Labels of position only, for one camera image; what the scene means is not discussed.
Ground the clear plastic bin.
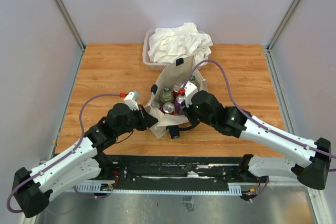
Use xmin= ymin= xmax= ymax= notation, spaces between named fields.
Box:
xmin=142 ymin=29 xmax=211 ymax=71

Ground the aluminium frame post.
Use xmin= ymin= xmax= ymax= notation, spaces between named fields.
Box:
xmin=267 ymin=0 xmax=320 ymax=50
xmin=38 ymin=0 xmax=86 ymax=51

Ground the beige canvas tote bag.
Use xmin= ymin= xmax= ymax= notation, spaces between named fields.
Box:
xmin=145 ymin=56 xmax=207 ymax=138

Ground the white crumpled cloth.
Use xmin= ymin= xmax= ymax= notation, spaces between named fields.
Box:
xmin=148 ymin=22 xmax=214 ymax=65

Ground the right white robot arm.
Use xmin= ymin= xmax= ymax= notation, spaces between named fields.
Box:
xmin=184 ymin=90 xmax=331 ymax=190

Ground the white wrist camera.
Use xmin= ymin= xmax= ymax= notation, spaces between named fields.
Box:
xmin=178 ymin=81 xmax=198 ymax=107
xmin=119 ymin=90 xmax=140 ymax=111

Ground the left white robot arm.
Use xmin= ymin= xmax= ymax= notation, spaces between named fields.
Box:
xmin=7 ymin=103 xmax=158 ymax=218

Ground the left aluminium frame post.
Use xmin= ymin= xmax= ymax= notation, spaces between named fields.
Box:
xmin=38 ymin=0 xmax=86 ymax=51

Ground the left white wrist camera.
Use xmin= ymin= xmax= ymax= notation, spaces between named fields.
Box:
xmin=119 ymin=90 xmax=140 ymax=111

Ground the purple soda can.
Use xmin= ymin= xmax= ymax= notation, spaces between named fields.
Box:
xmin=151 ymin=101 xmax=161 ymax=110
xmin=175 ymin=94 xmax=185 ymax=109

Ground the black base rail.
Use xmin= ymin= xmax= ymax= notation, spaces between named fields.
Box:
xmin=53 ymin=154 xmax=267 ymax=196

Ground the red soda can front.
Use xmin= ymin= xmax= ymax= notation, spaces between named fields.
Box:
xmin=162 ymin=102 xmax=176 ymax=115

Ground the clear glass bottle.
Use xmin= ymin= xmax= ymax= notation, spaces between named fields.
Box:
xmin=189 ymin=75 xmax=199 ymax=88
xmin=160 ymin=86 xmax=174 ymax=105

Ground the red soda can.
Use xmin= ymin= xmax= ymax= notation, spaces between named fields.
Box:
xmin=171 ymin=83 xmax=182 ymax=98
xmin=162 ymin=102 xmax=176 ymax=115

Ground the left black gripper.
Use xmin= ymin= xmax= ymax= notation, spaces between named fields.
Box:
xmin=116 ymin=104 xmax=159 ymax=136

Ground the right aluminium frame post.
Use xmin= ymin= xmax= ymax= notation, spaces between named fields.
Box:
xmin=267 ymin=0 xmax=320 ymax=50

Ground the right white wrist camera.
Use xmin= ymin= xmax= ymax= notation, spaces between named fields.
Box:
xmin=178 ymin=81 xmax=198 ymax=107

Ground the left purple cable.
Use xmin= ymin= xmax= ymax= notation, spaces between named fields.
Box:
xmin=6 ymin=92 xmax=124 ymax=213

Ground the red soda can back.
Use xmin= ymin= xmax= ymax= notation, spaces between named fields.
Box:
xmin=171 ymin=83 xmax=182 ymax=98

